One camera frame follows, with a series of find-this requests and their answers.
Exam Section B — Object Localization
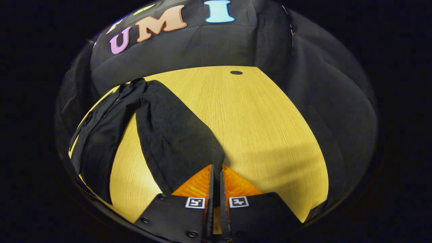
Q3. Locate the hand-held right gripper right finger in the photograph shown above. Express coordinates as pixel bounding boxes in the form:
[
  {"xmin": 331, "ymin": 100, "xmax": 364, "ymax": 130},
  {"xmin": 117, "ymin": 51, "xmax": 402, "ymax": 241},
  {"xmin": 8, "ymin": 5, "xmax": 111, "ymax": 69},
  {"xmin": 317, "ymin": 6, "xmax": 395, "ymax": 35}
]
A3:
[{"xmin": 219, "ymin": 164, "xmax": 303, "ymax": 242}]

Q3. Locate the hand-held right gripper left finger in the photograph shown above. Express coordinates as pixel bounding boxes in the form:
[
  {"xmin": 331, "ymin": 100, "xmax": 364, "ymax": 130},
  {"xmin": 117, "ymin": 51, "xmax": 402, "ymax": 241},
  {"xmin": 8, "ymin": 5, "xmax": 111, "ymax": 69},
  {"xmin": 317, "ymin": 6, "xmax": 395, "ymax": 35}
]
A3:
[{"xmin": 134, "ymin": 164, "xmax": 215, "ymax": 243}]

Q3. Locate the black button shirt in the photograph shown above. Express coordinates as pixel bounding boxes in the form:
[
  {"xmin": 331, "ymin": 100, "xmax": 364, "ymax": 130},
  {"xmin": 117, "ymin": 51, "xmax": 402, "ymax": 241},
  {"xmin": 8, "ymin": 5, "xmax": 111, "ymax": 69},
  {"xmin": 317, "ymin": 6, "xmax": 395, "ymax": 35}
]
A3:
[{"xmin": 69, "ymin": 78, "xmax": 226, "ymax": 205}]

